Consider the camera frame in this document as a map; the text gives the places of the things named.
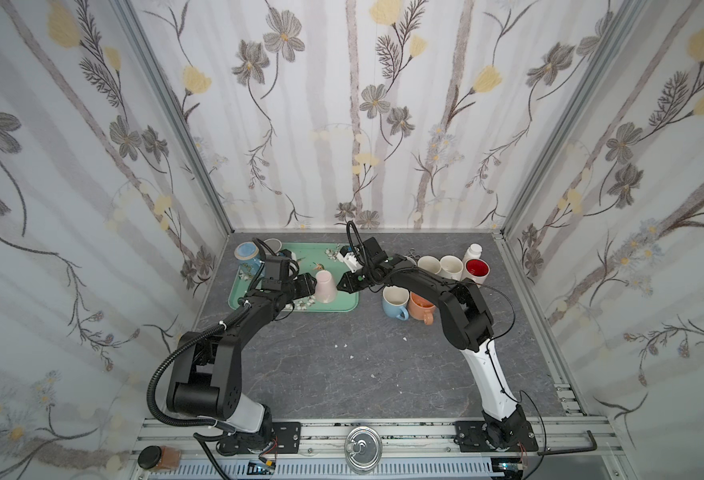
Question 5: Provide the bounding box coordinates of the white mug with red inside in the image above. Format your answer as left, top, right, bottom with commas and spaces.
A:
463, 259, 491, 285

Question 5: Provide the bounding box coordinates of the cream mug with orange handle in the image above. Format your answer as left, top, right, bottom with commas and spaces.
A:
408, 292, 436, 325

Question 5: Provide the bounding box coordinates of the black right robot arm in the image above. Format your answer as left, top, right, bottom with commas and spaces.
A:
337, 220, 543, 453

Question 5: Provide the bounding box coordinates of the light blue mug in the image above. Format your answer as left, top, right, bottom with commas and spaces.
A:
382, 286, 410, 321

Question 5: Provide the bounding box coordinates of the white cream mug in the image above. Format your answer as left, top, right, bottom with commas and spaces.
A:
439, 255, 464, 280

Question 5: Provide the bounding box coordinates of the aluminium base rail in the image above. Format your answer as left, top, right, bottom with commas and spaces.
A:
130, 416, 637, 479

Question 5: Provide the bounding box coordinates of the blue mug with brown rim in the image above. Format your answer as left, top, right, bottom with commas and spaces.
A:
234, 241, 262, 278

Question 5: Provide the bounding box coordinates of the green plastic tray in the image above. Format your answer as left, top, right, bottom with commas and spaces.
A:
228, 240, 359, 313

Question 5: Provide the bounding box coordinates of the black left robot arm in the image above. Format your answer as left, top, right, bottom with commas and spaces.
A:
146, 238, 317, 479

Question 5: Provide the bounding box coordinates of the white plastic bottle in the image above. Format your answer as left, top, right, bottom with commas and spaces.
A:
463, 243, 483, 263

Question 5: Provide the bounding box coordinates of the black allen key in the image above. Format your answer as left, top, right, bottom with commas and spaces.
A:
538, 430, 598, 457

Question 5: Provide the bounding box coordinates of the tall dark grey mug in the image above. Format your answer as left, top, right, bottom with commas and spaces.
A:
264, 238, 282, 254

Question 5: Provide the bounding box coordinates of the round metal lid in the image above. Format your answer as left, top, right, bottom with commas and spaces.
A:
344, 426, 383, 474

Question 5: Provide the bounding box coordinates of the pink mug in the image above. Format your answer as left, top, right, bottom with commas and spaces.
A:
315, 270, 338, 304

